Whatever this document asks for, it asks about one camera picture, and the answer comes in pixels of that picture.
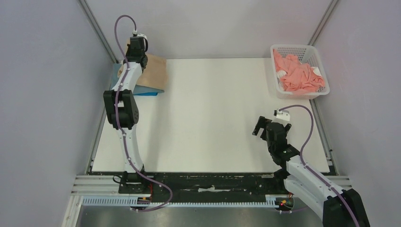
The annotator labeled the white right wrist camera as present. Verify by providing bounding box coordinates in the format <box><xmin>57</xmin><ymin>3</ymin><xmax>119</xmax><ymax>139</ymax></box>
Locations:
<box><xmin>274</xmin><ymin>109</ymin><xmax>290</xmax><ymax>122</ymax></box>

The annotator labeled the right aluminium frame rail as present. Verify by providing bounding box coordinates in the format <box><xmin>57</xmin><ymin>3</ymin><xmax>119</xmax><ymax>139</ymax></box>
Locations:
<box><xmin>308</xmin><ymin>0</ymin><xmax>340</xmax><ymax>46</ymax></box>

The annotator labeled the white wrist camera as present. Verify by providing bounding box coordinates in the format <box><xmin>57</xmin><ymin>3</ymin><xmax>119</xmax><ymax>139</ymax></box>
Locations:
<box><xmin>132</xmin><ymin>30</ymin><xmax>147</xmax><ymax>40</ymax></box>
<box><xmin>274</xmin><ymin>109</ymin><xmax>290</xmax><ymax>122</ymax></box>

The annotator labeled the aluminium frame rail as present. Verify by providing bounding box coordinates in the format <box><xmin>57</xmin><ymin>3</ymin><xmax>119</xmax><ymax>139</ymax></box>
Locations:
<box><xmin>77</xmin><ymin>0</ymin><xmax>118</xmax><ymax>63</ymax></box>
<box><xmin>308</xmin><ymin>0</ymin><xmax>340</xmax><ymax>46</ymax></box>

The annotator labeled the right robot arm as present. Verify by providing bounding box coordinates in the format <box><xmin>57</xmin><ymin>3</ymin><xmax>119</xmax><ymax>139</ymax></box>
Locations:
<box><xmin>253</xmin><ymin>116</ymin><xmax>370</xmax><ymax>227</ymax></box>

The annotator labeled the white slotted cable duct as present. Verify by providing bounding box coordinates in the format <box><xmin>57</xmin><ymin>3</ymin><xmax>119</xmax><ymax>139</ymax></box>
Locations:
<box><xmin>82</xmin><ymin>196</ymin><xmax>279</xmax><ymax>209</ymax></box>

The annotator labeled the pink t shirt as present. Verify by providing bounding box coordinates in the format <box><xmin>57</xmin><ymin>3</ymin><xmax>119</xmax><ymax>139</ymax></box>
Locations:
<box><xmin>273</xmin><ymin>49</ymin><xmax>325</xmax><ymax>95</ymax></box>

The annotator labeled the white plastic basket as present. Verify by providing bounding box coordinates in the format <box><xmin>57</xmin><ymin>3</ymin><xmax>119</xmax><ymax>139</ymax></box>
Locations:
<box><xmin>268</xmin><ymin>44</ymin><xmax>330</xmax><ymax>100</ymax></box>

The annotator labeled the white garment in basket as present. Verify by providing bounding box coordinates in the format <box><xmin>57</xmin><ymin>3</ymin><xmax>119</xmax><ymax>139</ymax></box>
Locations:
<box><xmin>311</xmin><ymin>67</ymin><xmax>322</xmax><ymax>77</ymax></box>

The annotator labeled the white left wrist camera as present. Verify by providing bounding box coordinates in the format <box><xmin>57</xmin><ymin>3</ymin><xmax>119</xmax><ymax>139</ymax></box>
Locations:
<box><xmin>132</xmin><ymin>30</ymin><xmax>147</xmax><ymax>40</ymax></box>

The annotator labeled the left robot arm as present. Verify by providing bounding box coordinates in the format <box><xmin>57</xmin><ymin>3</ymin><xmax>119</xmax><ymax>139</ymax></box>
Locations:
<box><xmin>103</xmin><ymin>35</ymin><xmax>148</xmax><ymax>194</ymax></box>

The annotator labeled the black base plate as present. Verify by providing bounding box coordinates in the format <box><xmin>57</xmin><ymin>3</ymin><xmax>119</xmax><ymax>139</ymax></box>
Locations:
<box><xmin>117</xmin><ymin>171</ymin><xmax>305</xmax><ymax>204</ymax></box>

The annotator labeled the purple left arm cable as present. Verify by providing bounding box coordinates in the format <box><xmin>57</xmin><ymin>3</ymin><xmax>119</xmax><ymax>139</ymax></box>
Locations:
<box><xmin>113</xmin><ymin>15</ymin><xmax>174</xmax><ymax>213</ymax></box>

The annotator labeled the folded grey-blue t shirt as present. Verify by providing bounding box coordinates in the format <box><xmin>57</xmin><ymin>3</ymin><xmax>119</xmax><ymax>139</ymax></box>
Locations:
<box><xmin>110</xmin><ymin>63</ymin><xmax>124</xmax><ymax>90</ymax></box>

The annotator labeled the left aluminium frame rail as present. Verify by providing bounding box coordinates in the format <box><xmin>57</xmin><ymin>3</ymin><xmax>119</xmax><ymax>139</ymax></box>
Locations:
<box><xmin>77</xmin><ymin>0</ymin><xmax>118</xmax><ymax>63</ymax></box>

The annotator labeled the beige t shirt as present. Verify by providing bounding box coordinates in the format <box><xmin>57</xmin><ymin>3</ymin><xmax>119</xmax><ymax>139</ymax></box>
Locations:
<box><xmin>136</xmin><ymin>54</ymin><xmax>168</xmax><ymax>90</ymax></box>

